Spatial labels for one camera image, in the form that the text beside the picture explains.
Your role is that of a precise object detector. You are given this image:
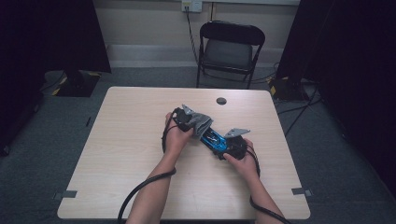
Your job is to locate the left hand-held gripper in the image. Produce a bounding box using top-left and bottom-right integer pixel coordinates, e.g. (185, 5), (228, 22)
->
(172, 104), (197, 133)

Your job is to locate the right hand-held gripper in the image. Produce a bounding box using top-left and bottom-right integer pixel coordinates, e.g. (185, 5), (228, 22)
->
(218, 128), (251, 161)

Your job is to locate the grey sock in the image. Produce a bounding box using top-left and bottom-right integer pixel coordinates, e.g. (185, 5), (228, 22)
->
(186, 111), (215, 140)

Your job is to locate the blue and black shoe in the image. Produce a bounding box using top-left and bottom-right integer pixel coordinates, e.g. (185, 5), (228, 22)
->
(200, 126), (229, 154)

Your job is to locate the person's left hand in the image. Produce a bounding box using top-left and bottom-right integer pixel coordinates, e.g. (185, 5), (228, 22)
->
(163, 111), (194, 157)

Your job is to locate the person's right hand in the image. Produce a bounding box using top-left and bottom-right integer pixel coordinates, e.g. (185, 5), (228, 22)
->
(223, 138), (260, 181)

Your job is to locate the black box with yellow label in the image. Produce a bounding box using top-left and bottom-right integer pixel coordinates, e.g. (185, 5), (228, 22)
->
(268, 76), (309, 102)

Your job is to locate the black folding chair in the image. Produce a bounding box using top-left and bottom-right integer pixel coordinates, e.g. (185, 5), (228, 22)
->
(195, 20), (266, 91)

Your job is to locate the grey tape mark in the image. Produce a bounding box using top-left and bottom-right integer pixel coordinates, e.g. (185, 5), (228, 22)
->
(52, 189), (78, 201)

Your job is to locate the black curtain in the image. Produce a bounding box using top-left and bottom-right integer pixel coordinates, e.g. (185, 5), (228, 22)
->
(275, 0), (396, 200)
(0, 0), (112, 157)

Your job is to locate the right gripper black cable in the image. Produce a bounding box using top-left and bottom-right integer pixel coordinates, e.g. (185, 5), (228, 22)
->
(247, 144), (292, 224)

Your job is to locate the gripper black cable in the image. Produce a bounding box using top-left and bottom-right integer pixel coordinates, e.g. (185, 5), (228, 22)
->
(117, 116), (178, 224)
(247, 144), (292, 224)

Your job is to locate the black floor cable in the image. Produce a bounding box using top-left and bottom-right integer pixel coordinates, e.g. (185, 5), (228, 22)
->
(276, 96), (323, 116)
(283, 88), (318, 138)

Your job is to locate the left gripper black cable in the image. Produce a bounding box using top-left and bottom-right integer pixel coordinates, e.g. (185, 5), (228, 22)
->
(117, 116), (178, 224)

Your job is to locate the black braided wall cable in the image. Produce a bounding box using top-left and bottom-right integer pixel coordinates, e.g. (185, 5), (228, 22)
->
(185, 5), (202, 64)

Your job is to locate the black stand base plate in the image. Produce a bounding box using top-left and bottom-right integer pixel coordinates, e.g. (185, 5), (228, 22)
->
(54, 69), (102, 98)

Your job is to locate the white wall socket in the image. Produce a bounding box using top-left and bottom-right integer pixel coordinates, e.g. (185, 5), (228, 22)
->
(181, 0), (204, 13)

